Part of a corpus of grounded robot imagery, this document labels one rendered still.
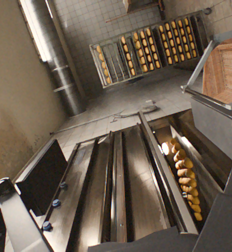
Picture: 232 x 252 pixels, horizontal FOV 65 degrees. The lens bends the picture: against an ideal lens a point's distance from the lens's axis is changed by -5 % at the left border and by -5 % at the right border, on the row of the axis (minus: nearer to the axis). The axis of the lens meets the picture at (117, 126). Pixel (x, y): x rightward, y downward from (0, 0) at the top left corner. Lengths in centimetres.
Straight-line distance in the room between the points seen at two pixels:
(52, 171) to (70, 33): 524
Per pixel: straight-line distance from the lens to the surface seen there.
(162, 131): 184
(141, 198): 96
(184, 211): 64
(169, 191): 73
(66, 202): 118
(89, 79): 525
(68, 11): 547
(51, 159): 17
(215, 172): 101
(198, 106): 16
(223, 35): 119
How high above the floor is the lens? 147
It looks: 6 degrees up
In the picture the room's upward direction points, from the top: 107 degrees counter-clockwise
